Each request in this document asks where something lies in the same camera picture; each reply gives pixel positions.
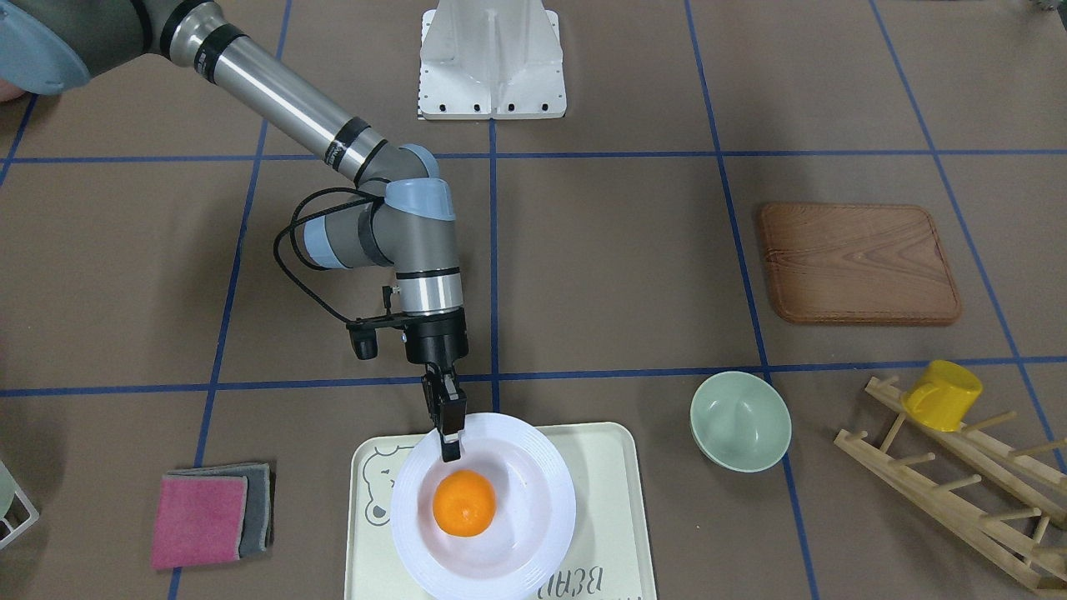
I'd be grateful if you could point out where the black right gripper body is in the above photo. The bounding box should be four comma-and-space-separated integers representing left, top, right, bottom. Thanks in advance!
403, 307, 469, 435

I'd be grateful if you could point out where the orange fruit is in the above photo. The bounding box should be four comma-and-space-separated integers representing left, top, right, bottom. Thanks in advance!
432, 468, 497, 537

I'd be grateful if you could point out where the white round plate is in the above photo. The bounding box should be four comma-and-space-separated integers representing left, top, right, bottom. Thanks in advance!
389, 412, 577, 599

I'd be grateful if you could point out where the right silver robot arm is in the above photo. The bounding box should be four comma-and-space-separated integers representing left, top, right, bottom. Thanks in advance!
3, 1, 468, 461

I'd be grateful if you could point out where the cream bear tray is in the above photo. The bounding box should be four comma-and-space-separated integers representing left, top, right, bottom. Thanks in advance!
343, 422, 657, 599

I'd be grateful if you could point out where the brown wooden tray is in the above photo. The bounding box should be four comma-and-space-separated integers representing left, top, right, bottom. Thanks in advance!
757, 202, 964, 326

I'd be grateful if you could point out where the pink and grey cloth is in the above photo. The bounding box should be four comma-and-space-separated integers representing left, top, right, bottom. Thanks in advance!
150, 462, 272, 570

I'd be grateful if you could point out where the green ceramic bowl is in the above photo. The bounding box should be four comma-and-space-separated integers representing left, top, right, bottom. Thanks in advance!
689, 372, 793, 473

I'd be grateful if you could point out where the white cup rack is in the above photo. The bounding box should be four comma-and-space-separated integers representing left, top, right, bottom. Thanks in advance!
1, 462, 41, 550

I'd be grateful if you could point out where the yellow mug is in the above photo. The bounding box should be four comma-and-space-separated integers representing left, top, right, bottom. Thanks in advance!
902, 358, 984, 433

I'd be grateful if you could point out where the wooden cup rack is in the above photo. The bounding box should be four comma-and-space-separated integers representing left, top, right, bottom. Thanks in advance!
834, 377, 1066, 599

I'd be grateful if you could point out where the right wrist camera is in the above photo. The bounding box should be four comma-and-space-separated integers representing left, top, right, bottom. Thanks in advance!
344, 314, 410, 361

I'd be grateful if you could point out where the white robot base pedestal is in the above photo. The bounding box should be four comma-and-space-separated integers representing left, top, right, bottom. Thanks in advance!
417, 1, 568, 121

